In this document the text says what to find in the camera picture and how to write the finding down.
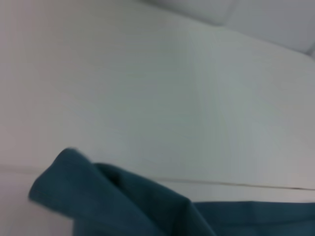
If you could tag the teal t-shirt with FREE print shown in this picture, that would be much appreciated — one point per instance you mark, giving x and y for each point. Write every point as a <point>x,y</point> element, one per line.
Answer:
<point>147,209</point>

